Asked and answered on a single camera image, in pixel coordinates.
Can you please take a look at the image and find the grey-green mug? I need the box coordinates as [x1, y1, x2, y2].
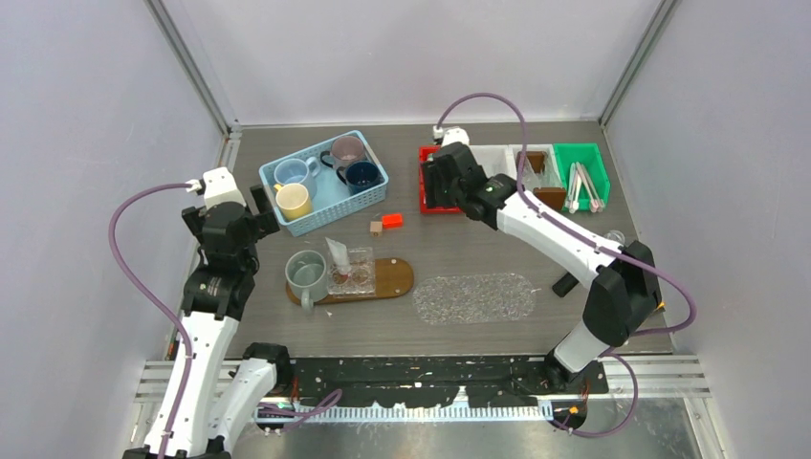
[285, 250, 329, 312]

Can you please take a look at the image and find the white toothpaste tube red cap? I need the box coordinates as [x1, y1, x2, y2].
[326, 238, 352, 276]

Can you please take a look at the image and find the clear textured acrylic holder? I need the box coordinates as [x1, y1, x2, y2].
[327, 247, 376, 298]

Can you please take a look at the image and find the pink toothbrush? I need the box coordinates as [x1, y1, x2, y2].
[576, 163, 602, 212]

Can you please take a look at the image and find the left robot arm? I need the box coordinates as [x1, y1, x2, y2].
[108, 174, 294, 458]

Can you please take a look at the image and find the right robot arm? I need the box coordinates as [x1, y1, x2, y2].
[421, 142, 662, 393]

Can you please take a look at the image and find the oval wooden tray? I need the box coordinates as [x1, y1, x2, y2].
[314, 257, 414, 306]

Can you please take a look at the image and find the clear textured oval tray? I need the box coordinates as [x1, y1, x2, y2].
[412, 273, 536, 325]

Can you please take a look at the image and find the red plastic bin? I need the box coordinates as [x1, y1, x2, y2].
[418, 145, 462, 214]

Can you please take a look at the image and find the white plastic bin left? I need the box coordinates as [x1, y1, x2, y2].
[471, 145, 516, 180]

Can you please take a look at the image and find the white plastic bin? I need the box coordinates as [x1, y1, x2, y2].
[471, 145, 516, 180]
[511, 144, 555, 214]

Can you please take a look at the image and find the light blue mug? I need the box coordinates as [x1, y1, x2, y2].
[274, 157, 322, 196]

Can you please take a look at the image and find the light blue perforated basket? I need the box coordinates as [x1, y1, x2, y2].
[258, 130, 389, 236]

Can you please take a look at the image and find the orange block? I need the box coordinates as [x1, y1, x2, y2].
[381, 213, 405, 230]

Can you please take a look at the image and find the small wooden cube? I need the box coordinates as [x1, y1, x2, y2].
[369, 221, 384, 237]

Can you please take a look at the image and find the dark blue mug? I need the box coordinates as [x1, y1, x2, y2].
[336, 161, 384, 195]

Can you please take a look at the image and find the white plastic bin right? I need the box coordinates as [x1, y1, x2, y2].
[511, 144, 555, 214]

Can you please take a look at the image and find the brown wooden holder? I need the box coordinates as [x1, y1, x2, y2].
[533, 187, 567, 211]

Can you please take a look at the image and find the green plastic bin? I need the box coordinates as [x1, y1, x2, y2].
[553, 143, 611, 211]

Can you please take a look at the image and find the black microphone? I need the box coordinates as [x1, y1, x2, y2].
[551, 230, 626, 299]

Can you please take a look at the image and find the cream mug yellow handle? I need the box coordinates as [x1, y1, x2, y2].
[274, 183, 314, 222]

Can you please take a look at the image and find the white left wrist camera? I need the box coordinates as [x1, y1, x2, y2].
[186, 166, 247, 208]

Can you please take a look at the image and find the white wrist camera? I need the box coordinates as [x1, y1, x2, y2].
[186, 166, 247, 208]
[432, 125, 470, 147]

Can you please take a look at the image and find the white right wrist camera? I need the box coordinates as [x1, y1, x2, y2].
[432, 125, 470, 147]

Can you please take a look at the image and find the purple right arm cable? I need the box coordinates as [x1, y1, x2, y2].
[435, 93, 698, 440]

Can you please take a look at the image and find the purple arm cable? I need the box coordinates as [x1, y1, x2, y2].
[435, 93, 698, 440]
[107, 183, 344, 459]

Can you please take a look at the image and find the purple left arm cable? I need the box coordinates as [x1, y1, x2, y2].
[107, 183, 344, 459]

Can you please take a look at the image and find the mauve mug black handle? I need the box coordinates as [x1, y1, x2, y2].
[319, 136, 366, 170]

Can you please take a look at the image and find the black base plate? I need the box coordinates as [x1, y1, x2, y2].
[269, 356, 609, 408]

